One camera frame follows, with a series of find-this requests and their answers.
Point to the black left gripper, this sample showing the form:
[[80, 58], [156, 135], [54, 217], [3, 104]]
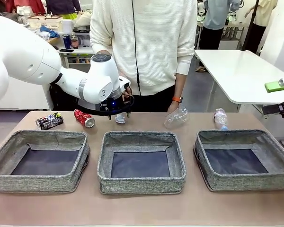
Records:
[[116, 104]]

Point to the white paper ball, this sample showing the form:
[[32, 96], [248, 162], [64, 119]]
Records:
[[120, 119]]

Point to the crushed red drink can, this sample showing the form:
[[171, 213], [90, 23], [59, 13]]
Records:
[[81, 116]]

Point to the clear bottle with blue cap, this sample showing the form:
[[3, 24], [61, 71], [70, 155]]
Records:
[[220, 119]]

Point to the crushed black drink can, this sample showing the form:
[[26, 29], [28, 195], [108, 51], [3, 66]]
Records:
[[49, 121]]

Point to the person's left forearm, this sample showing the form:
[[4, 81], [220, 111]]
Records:
[[180, 85]]

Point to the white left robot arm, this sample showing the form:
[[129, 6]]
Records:
[[26, 54]]

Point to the person's right hand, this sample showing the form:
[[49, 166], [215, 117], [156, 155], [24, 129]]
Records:
[[129, 90]]

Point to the person's left hand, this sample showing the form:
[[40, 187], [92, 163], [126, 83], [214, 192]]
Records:
[[174, 106]]

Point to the crushed clear plastic cup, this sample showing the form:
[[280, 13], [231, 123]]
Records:
[[177, 118]]

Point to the orange wristband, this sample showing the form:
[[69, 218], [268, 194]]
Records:
[[177, 99]]

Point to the black stand pole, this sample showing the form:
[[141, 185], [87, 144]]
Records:
[[251, 23]]

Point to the person in beige top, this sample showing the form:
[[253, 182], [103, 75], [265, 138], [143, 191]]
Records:
[[265, 14]]

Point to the grey woven fabric basket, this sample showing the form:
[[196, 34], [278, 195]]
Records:
[[246, 183], [38, 183], [139, 185]]

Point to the white shelf table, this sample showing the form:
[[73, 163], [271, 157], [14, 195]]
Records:
[[82, 50]]

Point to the person in white sweater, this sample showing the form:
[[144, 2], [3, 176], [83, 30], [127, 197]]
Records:
[[156, 47]]

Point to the black phone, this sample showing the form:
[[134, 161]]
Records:
[[66, 50]]

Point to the plastic cup with dark drink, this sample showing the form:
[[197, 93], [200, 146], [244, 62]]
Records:
[[74, 43]]

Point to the dark blue tumbler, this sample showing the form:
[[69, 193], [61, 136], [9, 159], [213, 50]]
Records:
[[66, 41]]

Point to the person in light blue shirt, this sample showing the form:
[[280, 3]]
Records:
[[215, 14]]

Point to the white bag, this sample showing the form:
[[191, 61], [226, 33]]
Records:
[[82, 21]]

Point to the white paper roll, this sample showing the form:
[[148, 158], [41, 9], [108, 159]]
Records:
[[66, 26]]

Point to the blue cloth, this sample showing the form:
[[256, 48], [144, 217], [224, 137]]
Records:
[[49, 30]]

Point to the yellow safety vest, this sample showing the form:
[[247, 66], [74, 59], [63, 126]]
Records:
[[69, 16]]

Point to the white crate with brown rim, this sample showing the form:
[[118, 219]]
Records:
[[45, 23]]

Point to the person in dark jacket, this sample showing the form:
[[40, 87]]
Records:
[[61, 6]]

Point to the person in red top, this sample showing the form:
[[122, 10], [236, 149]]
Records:
[[35, 6]]

